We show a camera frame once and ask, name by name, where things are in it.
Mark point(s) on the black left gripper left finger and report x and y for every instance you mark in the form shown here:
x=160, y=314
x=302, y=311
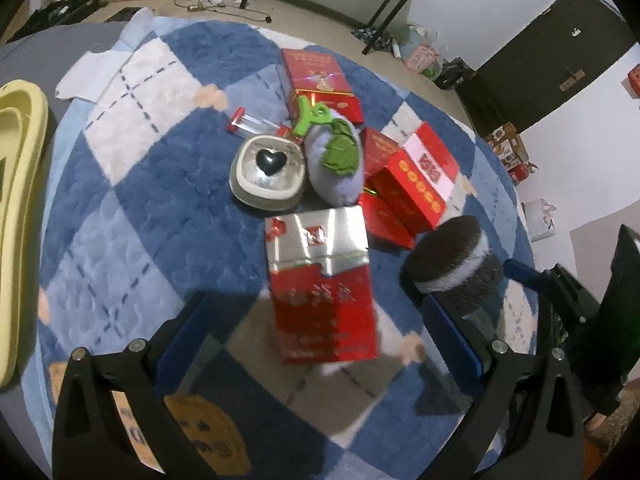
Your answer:
x=123, y=415

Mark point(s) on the purple plush eggplant toy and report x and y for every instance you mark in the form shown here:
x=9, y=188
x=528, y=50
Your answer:
x=333, y=151

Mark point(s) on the yellow plastic tray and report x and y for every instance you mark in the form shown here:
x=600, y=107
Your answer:
x=24, y=125

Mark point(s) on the long red gift box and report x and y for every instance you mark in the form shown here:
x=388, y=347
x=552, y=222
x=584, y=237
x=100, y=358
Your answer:
x=319, y=77

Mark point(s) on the cardboard box with items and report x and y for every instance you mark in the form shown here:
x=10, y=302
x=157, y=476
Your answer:
x=507, y=144

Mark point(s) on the grey blanket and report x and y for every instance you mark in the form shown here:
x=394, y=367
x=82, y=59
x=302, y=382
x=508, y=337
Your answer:
x=45, y=57

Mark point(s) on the red white gift box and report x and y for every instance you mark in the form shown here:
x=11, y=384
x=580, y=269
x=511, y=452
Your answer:
x=417, y=180

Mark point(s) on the red silver cigarette carton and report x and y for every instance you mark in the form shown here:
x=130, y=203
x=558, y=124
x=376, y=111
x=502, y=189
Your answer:
x=321, y=286

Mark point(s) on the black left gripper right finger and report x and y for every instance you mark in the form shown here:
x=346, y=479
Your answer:
x=524, y=422

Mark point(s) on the red capped clear tube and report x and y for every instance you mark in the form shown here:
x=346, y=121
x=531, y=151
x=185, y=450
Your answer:
x=247, y=126

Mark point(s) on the flat red box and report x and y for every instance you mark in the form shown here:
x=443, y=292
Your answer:
x=382, y=223

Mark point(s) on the white paper bag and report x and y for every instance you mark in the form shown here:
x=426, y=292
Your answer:
x=539, y=216

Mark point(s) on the small red box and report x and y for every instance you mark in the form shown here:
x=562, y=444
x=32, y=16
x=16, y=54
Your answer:
x=377, y=150

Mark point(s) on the Hello Kitty metal lunch box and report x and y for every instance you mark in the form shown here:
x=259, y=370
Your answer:
x=268, y=173

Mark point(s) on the white cloth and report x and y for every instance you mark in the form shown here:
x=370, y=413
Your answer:
x=88, y=78

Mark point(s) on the blue white checkered rug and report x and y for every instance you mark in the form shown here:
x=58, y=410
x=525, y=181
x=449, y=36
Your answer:
x=140, y=216

